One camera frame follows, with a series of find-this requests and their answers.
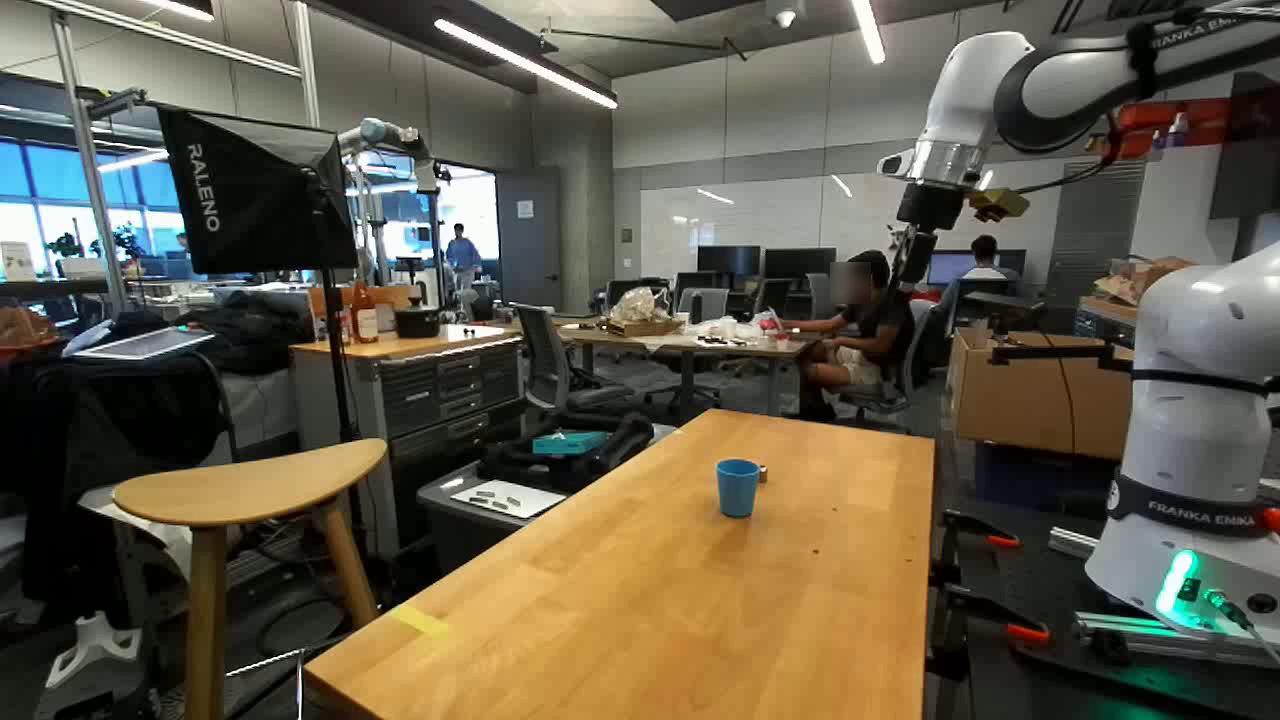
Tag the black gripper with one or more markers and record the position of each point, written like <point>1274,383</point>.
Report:
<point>928,204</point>

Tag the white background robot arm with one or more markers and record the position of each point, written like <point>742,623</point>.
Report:
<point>386,136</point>

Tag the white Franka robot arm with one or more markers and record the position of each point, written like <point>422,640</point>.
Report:
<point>1201,401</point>

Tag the blue plastic cup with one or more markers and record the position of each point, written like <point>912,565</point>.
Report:
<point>737,490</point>

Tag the lit blue computer monitor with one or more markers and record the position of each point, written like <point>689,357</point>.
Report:
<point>948,268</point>

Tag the seated person white shirt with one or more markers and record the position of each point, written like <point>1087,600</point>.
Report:
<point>986,258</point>

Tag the seated person dark shirt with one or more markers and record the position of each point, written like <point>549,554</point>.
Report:
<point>876,330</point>

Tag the dark computer monitor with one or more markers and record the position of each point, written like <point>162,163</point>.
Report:
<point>800,263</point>
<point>730,263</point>

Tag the black horizontal bar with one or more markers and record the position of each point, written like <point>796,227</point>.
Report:
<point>1052,352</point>

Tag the large cardboard box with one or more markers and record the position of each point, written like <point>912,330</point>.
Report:
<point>1034,399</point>

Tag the crumpled brown paper pile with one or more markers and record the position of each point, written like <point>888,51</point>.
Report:
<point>1135,281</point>

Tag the short ceiling light strip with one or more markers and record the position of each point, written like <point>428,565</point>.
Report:
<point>870,28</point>

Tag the cluttered wooden work table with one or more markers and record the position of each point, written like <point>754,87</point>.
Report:
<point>682,344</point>

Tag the blue storage bin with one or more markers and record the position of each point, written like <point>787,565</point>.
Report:
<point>1042,478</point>

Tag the beige pile on table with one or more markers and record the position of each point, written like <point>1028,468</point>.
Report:
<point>643,310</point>

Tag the grey door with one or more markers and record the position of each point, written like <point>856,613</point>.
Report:
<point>530,243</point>

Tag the grey office chair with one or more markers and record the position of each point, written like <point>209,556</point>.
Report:
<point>542,352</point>

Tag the long ceiling light strip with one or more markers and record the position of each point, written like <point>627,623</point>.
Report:
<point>522,60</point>

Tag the grey storage box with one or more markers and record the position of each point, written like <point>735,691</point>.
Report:
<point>487,509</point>

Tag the small black container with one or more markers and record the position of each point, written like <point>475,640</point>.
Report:
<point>419,321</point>

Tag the grey drawer cabinet wooden top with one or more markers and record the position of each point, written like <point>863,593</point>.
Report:
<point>424,394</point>

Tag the black light stand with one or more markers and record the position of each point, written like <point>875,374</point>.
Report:
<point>339,344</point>

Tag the yellow tape strip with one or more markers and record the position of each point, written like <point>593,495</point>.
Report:
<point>422,623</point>

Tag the black photo softbox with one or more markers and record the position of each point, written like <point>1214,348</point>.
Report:
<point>254,195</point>

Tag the black backpack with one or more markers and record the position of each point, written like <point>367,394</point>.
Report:
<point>254,334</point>

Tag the wooden stool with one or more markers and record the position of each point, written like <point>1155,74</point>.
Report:
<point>254,490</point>

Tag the white flat sheet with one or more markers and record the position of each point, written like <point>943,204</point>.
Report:
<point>141,343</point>

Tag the black draped table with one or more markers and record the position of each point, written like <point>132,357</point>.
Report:
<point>123,425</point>

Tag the white plastic floor object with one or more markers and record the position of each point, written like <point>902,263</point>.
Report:
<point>94,661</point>

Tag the wall whiteboard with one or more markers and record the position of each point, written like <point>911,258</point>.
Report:
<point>761,221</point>

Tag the metal frame pole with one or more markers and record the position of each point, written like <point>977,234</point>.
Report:
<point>84,147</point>

